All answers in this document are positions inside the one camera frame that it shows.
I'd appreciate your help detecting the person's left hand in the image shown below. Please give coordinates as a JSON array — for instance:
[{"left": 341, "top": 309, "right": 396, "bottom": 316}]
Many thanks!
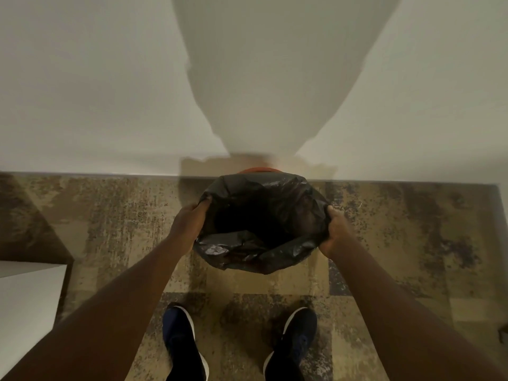
[{"left": 167, "top": 198, "right": 212, "bottom": 258}]

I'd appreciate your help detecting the person's right hand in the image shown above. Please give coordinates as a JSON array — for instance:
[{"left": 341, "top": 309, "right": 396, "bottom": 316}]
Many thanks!
[{"left": 318, "top": 205, "right": 357, "bottom": 260}]

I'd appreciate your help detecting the black plastic trash bag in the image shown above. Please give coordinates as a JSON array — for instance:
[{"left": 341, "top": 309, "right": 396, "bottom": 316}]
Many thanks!
[{"left": 193, "top": 172, "right": 332, "bottom": 275}]

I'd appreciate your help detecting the person's left forearm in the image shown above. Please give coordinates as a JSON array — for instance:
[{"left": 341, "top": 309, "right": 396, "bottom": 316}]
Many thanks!
[{"left": 0, "top": 233, "right": 187, "bottom": 381}]

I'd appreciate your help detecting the person's right forearm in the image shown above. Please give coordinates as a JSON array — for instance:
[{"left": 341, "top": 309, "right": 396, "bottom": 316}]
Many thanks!
[{"left": 329, "top": 233, "right": 508, "bottom": 381}]

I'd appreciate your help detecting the person's right blue shoe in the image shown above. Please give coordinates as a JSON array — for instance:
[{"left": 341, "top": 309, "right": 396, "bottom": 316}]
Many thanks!
[{"left": 263, "top": 307, "right": 318, "bottom": 381}]

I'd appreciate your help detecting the person's blue shoe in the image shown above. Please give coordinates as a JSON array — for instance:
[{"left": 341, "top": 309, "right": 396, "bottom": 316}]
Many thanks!
[
  {"left": 263, "top": 307, "right": 318, "bottom": 381},
  {"left": 162, "top": 305, "right": 210, "bottom": 381}
]

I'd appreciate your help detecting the person's left blue shoe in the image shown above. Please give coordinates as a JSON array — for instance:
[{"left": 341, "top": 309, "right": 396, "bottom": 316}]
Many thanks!
[{"left": 162, "top": 305, "right": 210, "bottom": 381}]

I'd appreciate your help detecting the white cabinet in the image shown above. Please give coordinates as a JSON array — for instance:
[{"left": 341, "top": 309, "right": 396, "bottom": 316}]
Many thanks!
[{"left": 0, "top": 260, "right": 68, "bottom": 379}]

